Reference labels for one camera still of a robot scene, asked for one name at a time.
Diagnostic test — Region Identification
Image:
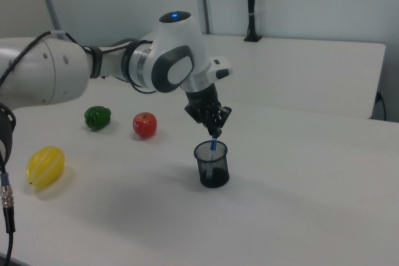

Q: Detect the black wall cable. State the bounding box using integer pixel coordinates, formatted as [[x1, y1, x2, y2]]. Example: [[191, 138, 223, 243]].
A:
[[375, 90, 388, 121]]

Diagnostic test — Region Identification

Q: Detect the yellow striped melon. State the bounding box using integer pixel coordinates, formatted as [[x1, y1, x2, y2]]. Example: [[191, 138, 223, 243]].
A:
[[25, 145, 66, 188]]

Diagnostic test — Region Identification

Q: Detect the black cable with metal connector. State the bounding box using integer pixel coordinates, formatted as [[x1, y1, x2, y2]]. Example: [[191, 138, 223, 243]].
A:
[[0, 101, 17, 266]]

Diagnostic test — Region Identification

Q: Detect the black mesh pen holder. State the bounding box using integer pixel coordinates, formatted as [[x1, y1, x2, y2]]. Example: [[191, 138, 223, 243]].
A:
[[193, 140, 231, 189]]

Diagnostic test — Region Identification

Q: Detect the black camera pole with clamp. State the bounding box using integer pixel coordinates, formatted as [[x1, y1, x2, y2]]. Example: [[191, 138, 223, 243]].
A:
[[243, 0, 263, 43]]

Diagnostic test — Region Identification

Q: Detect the blue capped marker pen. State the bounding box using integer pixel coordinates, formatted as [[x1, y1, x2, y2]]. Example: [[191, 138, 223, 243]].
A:
[[204, 134, 219, 182]]

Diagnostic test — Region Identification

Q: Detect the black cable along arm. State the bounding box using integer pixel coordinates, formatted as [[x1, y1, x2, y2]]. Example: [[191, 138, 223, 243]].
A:
[[0, 30, 156, 95]]

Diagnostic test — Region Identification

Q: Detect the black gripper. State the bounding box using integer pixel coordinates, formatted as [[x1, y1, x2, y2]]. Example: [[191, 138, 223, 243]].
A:
[[183, 83, 233, 138]]

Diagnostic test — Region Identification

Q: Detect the red apple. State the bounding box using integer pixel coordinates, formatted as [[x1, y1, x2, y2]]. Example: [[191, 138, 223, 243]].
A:
[[132, 112, 158, 138]]

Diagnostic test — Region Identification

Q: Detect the green bell pepper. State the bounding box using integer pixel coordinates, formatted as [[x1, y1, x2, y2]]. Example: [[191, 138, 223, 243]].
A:
[[84, 105, 112, 131]]

